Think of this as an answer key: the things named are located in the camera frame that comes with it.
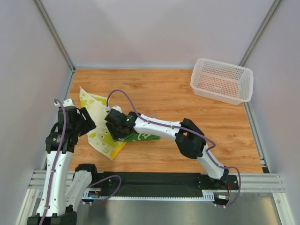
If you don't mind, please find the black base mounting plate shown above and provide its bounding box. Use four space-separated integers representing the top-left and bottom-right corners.
92 172 239 197

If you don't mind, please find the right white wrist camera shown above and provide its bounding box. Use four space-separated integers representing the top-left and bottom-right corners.
105 105 122 115

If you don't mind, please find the slotted grey cable duct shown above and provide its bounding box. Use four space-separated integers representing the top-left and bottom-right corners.
82 190 229 202

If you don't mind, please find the yellow lime patterned towel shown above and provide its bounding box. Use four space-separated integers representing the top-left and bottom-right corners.
79 87 126 160

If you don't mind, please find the aluminium front rail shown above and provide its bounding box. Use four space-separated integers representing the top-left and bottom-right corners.
28 170 285 193

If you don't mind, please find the white perforated plastic basket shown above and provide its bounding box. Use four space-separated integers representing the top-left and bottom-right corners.
190 58 254 105

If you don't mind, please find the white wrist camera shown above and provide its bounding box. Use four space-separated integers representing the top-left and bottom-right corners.
54 98 75 108
105 105 122 115

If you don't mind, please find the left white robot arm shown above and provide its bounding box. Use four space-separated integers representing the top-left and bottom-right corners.
27 106 97 225

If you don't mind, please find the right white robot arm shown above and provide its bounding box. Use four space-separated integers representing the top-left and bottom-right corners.
105 108 229 185

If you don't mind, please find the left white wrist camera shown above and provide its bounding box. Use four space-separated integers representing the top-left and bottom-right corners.
54 98 75 108

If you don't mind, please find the green cream patterned towel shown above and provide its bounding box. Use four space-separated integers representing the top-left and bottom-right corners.
120 133 160 142

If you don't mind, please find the left aluminium frame post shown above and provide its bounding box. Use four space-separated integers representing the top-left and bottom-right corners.
33 0 75 72

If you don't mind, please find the right aluminium frame post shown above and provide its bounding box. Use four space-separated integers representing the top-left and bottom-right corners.
239 0 283 67

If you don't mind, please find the aluminium frame post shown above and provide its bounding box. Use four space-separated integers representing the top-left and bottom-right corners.
33 0 75 72
239 0 283 67

